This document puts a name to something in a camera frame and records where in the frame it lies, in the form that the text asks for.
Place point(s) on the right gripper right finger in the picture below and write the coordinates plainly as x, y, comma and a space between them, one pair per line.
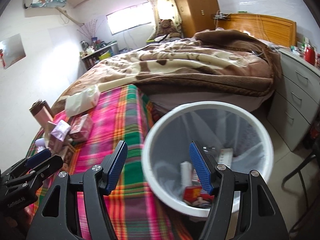
259, 216

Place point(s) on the pink plaid bed cloth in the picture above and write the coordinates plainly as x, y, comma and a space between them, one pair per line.
126, 114

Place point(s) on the purple branch decoration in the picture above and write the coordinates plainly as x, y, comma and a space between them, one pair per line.
89, 29

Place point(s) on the red drink can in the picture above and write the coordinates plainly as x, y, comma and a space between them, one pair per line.
195, 196

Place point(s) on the floral window curtain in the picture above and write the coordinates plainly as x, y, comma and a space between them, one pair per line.
166, 10

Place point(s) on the white foam net sleeve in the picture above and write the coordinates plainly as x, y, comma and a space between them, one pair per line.
40, 145

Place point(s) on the purple small carton box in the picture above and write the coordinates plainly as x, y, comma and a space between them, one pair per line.
58, 136

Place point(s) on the white tissue pack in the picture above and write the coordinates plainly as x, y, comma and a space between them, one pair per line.
82, 101

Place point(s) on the pink brown travel mug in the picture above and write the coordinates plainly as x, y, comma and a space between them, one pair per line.
42, 113

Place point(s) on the black chair frame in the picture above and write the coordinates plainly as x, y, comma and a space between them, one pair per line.
298, 171

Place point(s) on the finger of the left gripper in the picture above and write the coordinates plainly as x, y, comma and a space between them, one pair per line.
42, 168
38, 158

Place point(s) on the beige printed paper bag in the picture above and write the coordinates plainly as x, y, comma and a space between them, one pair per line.
48, 129

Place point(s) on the cluttered side table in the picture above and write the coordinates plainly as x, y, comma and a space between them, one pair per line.
90, 60

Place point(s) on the wooden headboard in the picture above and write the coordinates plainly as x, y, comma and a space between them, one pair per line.
277, 30

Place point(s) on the white long medicine box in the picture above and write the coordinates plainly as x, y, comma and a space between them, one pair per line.
225, 157

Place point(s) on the red hanging knot ornament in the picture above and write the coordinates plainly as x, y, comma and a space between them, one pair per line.
1, 58

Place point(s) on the silver wall mirror panel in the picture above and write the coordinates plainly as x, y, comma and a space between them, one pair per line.
13, 50

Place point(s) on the brown beige fleece blanket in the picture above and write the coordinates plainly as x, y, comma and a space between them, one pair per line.
218, 61

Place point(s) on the red strawberry milk carton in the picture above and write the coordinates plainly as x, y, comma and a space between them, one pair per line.
81, 128

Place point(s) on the wooden wardrobe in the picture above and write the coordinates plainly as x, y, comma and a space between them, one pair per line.
197, 15

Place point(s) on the brown teddy bear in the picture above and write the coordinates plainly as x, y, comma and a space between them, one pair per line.
168, 29

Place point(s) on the red jar on nightstand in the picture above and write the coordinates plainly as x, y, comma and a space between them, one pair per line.
309, 54

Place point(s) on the grey drawer nightstand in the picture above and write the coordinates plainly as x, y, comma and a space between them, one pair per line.
296, 100

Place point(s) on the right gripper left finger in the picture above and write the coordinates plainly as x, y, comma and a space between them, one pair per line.
57, 216

